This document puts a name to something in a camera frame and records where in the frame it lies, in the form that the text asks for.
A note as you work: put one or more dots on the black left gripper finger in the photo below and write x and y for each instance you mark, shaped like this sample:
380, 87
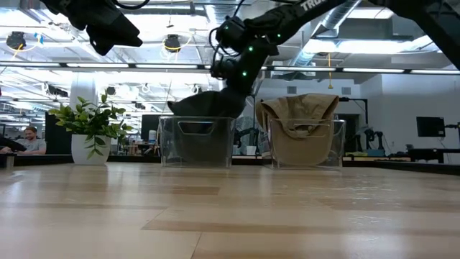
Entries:
131, 39

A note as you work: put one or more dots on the beige baseball cap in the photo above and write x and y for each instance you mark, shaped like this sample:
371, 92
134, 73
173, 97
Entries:
305, 144

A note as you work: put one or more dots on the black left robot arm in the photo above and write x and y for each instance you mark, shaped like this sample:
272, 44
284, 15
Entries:
54, 4

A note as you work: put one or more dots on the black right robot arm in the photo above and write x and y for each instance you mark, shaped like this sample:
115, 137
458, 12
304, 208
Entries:
287, 18

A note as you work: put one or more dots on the long ceiling light bar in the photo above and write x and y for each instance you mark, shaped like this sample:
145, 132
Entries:
100, 65

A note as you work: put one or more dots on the white cup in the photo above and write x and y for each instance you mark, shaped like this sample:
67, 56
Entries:
251, 150

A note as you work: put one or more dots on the black computer monitor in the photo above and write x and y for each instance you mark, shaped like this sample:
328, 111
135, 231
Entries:
149, 126

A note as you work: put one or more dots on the white bottle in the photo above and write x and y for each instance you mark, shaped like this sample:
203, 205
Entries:
152, 138

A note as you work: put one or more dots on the potted green plant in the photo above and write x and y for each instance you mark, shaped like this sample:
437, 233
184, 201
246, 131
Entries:
90, 147

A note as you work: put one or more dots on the clear plastic bin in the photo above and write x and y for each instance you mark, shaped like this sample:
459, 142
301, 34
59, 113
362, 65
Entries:
169, 158
338, 158

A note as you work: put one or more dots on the black partition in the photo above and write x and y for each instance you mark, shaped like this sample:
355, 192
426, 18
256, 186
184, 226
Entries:
57, 138

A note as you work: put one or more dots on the person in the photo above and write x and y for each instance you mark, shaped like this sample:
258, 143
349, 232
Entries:
34, 144

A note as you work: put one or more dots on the black aluminium table frame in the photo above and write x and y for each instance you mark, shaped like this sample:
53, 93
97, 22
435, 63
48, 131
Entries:
136, 159

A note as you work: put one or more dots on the black wall monitor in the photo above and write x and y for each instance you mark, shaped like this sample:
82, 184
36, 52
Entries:
430, 126

